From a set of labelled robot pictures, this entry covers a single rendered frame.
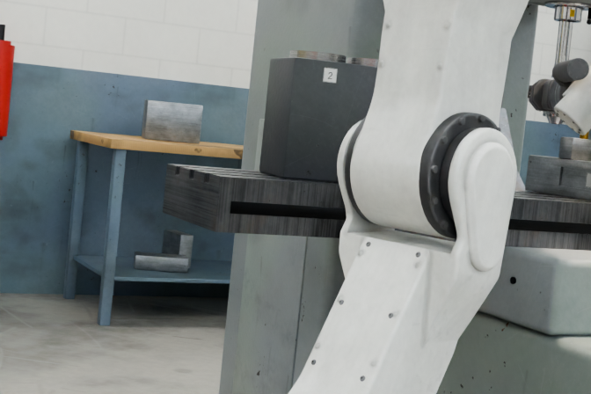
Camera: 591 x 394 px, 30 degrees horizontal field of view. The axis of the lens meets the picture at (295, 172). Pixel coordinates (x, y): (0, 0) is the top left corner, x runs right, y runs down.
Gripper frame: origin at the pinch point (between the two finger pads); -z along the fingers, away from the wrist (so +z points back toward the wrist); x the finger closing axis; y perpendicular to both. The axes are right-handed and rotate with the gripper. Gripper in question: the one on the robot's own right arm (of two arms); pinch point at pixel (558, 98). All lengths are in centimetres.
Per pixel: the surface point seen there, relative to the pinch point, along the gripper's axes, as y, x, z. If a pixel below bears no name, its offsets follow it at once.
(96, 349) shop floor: 110, 116, -270
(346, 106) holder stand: 6.1, 39.0, 24.1
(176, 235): 68, 95, -374
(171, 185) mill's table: 21, 65, 21
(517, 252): 26.6, 9.0, 20.0
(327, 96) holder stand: 4.9, 42.2, 25.3
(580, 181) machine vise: 14.5, -6.3, -2.9
